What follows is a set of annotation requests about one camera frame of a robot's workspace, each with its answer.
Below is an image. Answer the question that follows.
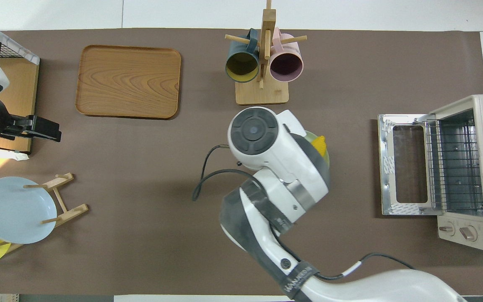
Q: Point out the wire basket with wooden shelves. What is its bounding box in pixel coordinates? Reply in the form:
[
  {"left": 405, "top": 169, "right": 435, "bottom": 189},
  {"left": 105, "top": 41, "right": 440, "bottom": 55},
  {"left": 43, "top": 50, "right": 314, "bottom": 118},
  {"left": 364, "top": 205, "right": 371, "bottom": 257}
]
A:
[{"left": 0, "top": 17, "right": 41, "bottom": 162}]

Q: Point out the yellow corn cob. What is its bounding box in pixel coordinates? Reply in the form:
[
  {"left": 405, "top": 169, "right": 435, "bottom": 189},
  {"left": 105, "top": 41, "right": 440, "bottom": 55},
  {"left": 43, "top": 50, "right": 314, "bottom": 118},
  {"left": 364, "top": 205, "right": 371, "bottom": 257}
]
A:
[{"left": 312, "top": 135, "right": 327, "bottom": 156}]

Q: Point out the light blue plate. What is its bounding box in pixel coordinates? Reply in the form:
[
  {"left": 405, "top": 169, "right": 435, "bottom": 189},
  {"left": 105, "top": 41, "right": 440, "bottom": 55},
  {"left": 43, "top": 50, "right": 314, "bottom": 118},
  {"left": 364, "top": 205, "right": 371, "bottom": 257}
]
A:
[{"left": 0, "top": 177, "right": 57, "bottom": 245}]

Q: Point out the mint green plate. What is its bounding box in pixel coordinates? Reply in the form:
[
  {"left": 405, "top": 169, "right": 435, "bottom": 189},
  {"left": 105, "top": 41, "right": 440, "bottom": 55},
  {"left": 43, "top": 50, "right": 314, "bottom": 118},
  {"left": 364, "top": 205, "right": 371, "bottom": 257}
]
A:
[{"left": 304, "top": 131, "right": 331, "bottom": 169}]

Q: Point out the wooden mug tree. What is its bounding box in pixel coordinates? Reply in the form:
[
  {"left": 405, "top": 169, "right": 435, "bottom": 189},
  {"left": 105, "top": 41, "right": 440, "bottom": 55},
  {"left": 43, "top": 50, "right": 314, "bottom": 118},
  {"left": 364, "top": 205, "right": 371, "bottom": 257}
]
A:
[{"left": 225, "top": 0, "right": 308, "bottom": 105}]

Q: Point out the metal oven wire rack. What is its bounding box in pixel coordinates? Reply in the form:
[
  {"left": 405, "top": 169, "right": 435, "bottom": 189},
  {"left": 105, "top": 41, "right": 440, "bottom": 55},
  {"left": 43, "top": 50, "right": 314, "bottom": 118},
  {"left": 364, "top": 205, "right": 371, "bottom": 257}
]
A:
[{"left": 426, "top": 120, "right": 483, "bottom": 210}]

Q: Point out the glass oven door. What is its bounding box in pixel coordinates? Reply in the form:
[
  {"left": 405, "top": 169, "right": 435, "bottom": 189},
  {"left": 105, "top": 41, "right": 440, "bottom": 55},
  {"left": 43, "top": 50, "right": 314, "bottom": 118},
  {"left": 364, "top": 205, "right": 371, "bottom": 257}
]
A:
[{"left": 378, "top": 113, "right": 443, "bottom": 216}]

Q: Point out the wooden serving tray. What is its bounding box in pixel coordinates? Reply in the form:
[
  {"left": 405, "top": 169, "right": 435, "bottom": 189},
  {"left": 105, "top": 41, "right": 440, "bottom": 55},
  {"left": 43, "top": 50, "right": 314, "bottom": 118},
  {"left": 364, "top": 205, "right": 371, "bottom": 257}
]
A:
[{"left": 75, "top": 45, "right": 182, "bottom": 120}]

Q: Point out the dark teal mug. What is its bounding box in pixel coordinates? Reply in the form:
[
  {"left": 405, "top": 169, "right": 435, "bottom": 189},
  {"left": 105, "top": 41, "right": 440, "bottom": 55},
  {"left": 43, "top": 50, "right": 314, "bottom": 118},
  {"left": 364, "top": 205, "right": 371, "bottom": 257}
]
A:
[{"left": 225, "top": 29, "right": 261, "bottom": 83}]

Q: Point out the pink mug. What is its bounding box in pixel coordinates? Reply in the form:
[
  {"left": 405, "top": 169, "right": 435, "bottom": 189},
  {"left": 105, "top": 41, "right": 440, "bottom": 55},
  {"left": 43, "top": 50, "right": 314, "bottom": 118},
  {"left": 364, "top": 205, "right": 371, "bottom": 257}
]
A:
[{"left": 269, "top": 27, "right": 304, "bottom": 83}]

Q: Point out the brown table mat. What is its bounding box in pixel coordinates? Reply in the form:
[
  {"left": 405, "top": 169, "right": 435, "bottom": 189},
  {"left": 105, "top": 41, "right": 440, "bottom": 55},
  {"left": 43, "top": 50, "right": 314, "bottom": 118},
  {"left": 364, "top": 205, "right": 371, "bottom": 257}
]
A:
[{"left": 0, "top": 29, "right": 483, "bottom": 296}]

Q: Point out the wooden plate rack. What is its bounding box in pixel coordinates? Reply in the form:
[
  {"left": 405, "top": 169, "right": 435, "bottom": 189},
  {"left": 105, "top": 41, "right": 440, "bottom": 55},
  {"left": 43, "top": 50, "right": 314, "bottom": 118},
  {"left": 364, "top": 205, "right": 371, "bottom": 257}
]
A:
[{"left": 0, "top": 172, "right": 89, "bottom": 254}]

